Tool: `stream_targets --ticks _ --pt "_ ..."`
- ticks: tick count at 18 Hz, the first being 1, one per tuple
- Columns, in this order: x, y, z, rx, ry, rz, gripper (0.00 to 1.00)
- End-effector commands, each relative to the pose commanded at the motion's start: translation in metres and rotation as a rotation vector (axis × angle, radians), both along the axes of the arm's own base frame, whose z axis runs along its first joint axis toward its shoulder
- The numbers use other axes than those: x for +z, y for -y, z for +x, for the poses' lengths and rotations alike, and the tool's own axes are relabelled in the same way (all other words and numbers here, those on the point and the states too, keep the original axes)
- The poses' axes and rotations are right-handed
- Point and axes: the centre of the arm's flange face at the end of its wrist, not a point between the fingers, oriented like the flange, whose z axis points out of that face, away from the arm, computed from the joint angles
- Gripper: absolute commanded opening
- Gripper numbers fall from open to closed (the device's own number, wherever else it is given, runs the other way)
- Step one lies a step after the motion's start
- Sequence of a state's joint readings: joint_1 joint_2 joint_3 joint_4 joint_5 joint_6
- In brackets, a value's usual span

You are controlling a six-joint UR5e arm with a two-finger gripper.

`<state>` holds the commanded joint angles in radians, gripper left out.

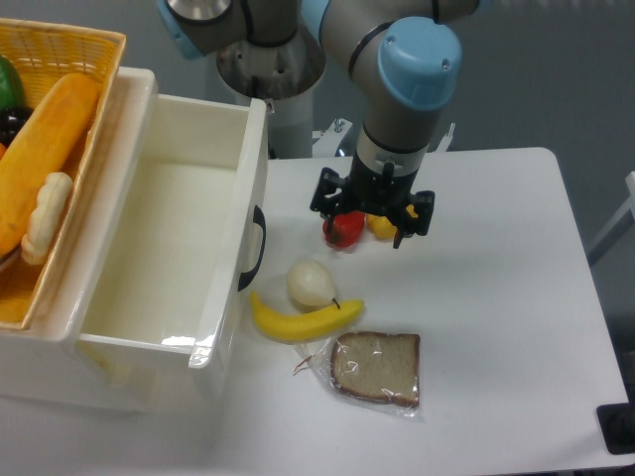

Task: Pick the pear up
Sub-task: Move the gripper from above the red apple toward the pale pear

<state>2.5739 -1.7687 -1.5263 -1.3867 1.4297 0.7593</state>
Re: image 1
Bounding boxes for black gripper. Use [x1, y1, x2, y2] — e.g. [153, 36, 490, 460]
[310, 152, 436, 249]

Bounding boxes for pale white pear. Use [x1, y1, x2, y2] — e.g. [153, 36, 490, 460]
[286, 259, 340, 310]

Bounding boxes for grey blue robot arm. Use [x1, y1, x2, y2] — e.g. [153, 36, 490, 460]
[157, 1, 483, 243]

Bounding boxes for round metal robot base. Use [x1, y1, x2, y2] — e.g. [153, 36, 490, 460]
[216, 25, 325, 159]

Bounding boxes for yellow bell pepper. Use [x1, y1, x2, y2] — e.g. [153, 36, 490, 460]
[365, 213, 398, 241]

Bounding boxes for red bell pepper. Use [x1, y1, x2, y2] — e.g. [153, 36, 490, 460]
[322, 211, 365, 249]

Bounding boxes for yellow banana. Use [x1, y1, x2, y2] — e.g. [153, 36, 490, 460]
[250, 292, 365, 342]

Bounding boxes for bread slice in plastic bag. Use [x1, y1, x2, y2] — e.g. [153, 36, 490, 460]
[295, 330, 422, 419]

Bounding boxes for white plastic drawer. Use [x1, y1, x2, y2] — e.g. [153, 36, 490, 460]
[79, 95, 267, 372]

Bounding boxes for white drawer cabinet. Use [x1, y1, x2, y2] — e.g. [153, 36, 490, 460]
[0, 67, 234, 416]

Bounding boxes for cream white pastry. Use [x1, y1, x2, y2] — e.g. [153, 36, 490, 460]
[21, 172, 72, 266]

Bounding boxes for black object at table edge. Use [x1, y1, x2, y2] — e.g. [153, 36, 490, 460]
[596, 403, 634, 455]

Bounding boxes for orange baguette loaf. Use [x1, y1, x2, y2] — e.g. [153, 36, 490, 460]
[1, 73, 99, 255]

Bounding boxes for yellow woven basket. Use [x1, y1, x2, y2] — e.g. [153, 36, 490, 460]
[1, 18, 126, 331]

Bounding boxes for dark purple grapes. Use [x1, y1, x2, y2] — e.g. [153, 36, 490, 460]
[0, 105, 34, 147]

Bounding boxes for green bell pepper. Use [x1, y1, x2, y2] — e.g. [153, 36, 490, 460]
[0, 57, 26, 109]

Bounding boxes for black drawer handle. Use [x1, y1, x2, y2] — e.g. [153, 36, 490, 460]
[237, 205, 267, 292]

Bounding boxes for white frame at right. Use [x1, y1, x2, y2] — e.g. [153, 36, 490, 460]
[586, 172, 634, 267]

